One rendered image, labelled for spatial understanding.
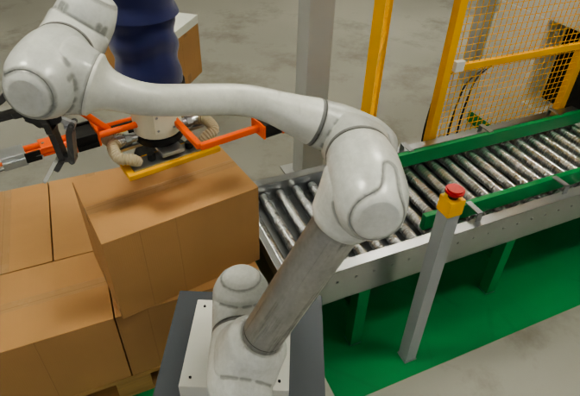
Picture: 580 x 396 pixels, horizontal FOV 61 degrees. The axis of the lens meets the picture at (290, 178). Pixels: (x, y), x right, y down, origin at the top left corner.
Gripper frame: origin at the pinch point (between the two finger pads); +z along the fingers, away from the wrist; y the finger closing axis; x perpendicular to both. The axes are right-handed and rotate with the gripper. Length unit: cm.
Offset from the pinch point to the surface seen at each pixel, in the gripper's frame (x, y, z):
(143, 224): -43, -40, 40
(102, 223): -45, -28, 49
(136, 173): -48, -30, 26
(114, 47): -59, -5, -6
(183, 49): -214, -37, 46
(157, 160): -55, -34, 22
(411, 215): -91, -156, 7
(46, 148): -46, -2, 31
